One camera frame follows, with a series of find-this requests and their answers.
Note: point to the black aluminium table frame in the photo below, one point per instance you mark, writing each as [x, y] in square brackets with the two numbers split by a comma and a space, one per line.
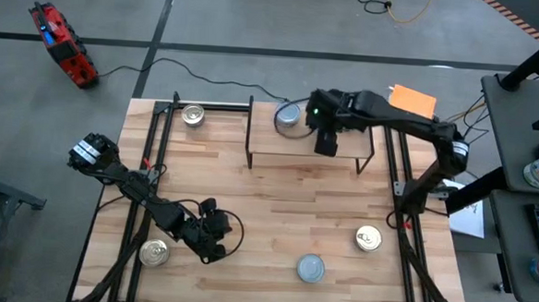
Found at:
[216, 106]

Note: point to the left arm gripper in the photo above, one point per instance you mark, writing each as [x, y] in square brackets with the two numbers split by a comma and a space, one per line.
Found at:
[200, 233]

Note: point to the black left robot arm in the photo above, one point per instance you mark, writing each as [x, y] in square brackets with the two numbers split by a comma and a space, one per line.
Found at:
[133, 187]

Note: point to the black stand base bar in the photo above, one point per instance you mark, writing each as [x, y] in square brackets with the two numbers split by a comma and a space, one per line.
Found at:
[475, 192]

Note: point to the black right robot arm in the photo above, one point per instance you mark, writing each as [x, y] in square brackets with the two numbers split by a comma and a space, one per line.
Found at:
[419, 124]

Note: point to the black slanted pole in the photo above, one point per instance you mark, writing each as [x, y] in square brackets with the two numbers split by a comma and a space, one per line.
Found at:
[533, 58]

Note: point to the gold-lid blue red can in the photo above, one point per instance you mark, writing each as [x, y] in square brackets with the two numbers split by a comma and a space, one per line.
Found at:
[154, 252]
[369, 238]
[193, 115]

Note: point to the grey metal stand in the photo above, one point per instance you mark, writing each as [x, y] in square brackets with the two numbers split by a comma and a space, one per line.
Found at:
[8, 195]

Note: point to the orange paper folder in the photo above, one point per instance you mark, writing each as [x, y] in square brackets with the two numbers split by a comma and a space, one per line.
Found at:
[415, 103]

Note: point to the wooden shelf black legs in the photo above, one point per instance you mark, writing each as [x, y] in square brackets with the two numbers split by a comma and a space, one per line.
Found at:
[274, 142]

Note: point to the white paper sheet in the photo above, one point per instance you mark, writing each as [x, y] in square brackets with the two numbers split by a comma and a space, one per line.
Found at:
[469, 219]

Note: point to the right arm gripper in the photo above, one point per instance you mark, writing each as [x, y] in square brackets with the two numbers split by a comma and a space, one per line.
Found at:
[329, 110]

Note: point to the grey side table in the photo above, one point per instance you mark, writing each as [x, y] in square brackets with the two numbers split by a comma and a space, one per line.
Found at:
[510, 136]
[513, 256]

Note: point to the red black power device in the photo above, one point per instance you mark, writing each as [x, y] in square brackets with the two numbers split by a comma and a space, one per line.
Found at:
[64, 50]

